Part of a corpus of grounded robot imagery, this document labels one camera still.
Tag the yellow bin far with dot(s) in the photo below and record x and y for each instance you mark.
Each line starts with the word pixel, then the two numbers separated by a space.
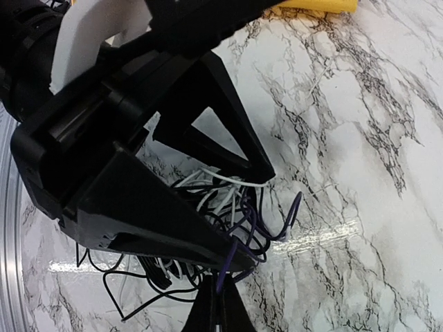
pixel 334 6

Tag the aluminium front rail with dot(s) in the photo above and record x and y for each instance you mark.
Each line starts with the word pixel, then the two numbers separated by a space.
pixel 13 308

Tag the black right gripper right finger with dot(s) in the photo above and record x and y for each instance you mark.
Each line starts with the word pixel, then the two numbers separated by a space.
pixel 206 84

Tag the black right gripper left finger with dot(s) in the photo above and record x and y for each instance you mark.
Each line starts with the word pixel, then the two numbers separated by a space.
pixel 127 209

